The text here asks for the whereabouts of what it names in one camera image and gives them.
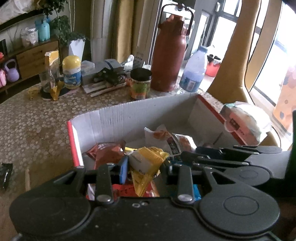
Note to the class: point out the purple kettlebell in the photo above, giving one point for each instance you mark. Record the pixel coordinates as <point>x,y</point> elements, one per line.
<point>12,73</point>

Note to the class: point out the yellow lid supplement jar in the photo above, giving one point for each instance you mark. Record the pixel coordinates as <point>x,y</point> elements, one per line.
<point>71,66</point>

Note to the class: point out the black lid green jar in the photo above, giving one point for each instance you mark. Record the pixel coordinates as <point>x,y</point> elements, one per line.
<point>140,83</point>

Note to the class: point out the yellow snack packet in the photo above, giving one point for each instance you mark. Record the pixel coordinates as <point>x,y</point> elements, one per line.
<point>145,163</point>

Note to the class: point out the tissue pack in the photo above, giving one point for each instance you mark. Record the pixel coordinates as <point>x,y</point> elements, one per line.
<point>250,122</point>

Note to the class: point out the glass with yellow packet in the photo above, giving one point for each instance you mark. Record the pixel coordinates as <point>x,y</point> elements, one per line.
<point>51,79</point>

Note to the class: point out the brown oreo snack bag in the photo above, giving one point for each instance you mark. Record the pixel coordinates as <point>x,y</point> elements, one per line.
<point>103,153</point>

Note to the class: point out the red snack bag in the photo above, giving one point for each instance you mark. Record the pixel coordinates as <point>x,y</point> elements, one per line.
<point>127,190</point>

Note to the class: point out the light blue jug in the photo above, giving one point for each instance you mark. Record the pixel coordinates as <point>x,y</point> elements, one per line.
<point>43,28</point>

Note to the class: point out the clear plastic bag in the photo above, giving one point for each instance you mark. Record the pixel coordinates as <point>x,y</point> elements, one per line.
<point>29,37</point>

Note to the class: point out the potted green plant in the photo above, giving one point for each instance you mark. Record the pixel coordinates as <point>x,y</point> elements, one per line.
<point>61,27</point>

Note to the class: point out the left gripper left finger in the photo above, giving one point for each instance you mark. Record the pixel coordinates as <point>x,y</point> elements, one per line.
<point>123,164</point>

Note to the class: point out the white snack packet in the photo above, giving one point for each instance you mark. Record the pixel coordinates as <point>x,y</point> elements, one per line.
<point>172,143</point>

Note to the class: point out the red basin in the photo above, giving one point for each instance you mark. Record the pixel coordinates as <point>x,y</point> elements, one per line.
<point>212,68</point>

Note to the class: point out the red cardboard box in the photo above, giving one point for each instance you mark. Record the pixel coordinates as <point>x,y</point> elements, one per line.
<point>187,114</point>

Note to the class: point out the blue snack packet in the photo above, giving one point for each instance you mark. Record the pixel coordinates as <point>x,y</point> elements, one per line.
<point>197,195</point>

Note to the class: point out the clear plastic water bottle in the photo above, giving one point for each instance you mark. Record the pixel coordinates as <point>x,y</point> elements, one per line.
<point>194,71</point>

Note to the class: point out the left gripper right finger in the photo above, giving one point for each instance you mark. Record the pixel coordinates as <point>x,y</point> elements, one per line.
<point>166,170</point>

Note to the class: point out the stack of books and boxes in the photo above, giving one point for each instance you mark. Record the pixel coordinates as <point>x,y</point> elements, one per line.
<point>102,77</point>

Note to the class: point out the dark red thermos bottle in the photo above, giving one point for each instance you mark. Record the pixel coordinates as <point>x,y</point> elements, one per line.
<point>169,49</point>

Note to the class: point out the cloth covered television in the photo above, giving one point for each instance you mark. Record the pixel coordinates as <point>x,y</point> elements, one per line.
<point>13,12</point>

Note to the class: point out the pink toy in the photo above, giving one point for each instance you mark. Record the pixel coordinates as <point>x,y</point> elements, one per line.
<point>2,78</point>

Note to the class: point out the wooden tv cabinet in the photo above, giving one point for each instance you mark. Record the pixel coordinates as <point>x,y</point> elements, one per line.
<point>30,61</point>

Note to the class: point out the black wrapper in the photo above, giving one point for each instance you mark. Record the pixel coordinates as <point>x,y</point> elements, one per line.
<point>5,174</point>

